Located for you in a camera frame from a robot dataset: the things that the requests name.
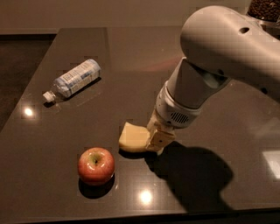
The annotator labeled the bowl of dark snacks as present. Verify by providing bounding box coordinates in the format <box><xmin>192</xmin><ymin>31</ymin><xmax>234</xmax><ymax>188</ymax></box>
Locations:
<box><xmin>248</xmin><ymin>0</ymin><xmax>280</xmax><ymax>22</ymax></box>

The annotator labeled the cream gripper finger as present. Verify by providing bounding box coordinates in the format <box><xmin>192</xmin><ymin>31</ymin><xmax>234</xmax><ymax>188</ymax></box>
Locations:
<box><xmin>147</xmin><ymin>109</ymin><xmax>163</xmax><ymax>131</ymax></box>
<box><xmin>146</xmin><ymin>129</ymin><xmax>175</xmax><ymax>152</ymax></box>

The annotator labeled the clear plastic water bottle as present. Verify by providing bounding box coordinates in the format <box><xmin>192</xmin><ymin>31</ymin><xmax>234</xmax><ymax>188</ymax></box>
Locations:
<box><xmin>43</xmin><ymin>59</ymin><xmax>101</xmax><ymax>102</ymax></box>

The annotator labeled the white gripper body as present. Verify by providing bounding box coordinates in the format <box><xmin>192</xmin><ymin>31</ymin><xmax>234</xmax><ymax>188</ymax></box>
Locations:
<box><xmin>155</xmin><ymin>83</ymin><xmax>200</xmax><ymax>129</ymax></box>

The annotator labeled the yellow wavy sponge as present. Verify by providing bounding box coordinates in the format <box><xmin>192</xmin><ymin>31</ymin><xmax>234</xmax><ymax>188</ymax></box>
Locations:
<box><xmin>119</xmin><ymin>122</ymin><xmax>150</xmax><ymax>153</ymax></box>

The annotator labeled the red apple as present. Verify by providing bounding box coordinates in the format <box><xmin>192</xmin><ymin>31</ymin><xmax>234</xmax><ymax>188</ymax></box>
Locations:
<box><xmin>78</xmin><ymin>147</ymin><xmax>115</xmax><ymax>186</ymax></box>

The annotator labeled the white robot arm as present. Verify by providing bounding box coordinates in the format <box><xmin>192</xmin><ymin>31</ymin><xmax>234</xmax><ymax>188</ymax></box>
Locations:
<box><xmin>146</xmin><ymin>6</ymin><xmax>280</xmax><ymax>154</ymax></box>

